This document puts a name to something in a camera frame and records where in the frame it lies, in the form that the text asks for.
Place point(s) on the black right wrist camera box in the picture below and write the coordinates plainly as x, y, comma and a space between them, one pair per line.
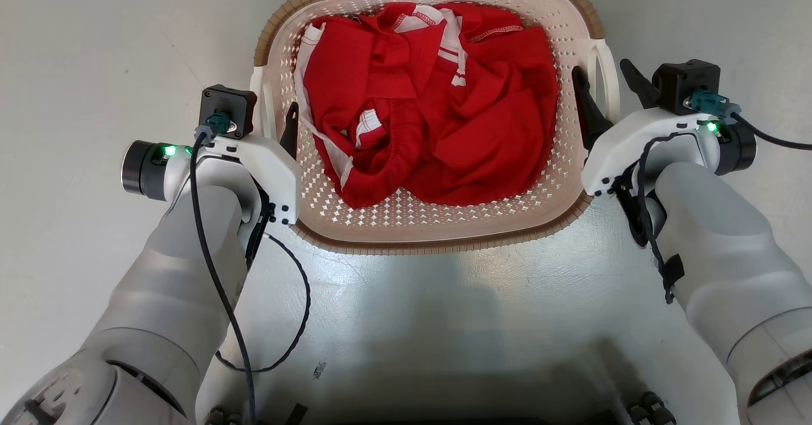
679, 82

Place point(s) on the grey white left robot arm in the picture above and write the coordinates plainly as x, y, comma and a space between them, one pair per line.
158, 298

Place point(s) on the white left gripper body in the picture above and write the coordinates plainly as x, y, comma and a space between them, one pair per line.
273, 171

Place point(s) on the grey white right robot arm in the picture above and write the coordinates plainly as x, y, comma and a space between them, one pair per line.
729, 254

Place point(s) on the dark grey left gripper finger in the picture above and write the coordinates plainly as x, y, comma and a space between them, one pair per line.
290, 130

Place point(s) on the beige plastic laundry basket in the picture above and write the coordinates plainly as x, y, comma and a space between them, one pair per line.
444, 222

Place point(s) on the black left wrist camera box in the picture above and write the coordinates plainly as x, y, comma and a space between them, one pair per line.
238, 104

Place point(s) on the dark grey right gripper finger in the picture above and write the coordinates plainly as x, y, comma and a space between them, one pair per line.
641, 85
589, 111

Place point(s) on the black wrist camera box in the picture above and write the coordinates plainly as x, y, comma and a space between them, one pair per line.
679, 82
238, 104

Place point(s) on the red white-striped garment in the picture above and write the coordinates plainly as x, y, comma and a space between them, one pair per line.
482, 133

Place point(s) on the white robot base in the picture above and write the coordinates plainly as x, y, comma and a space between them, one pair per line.
444, 323

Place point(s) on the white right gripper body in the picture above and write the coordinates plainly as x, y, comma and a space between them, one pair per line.
634, 139

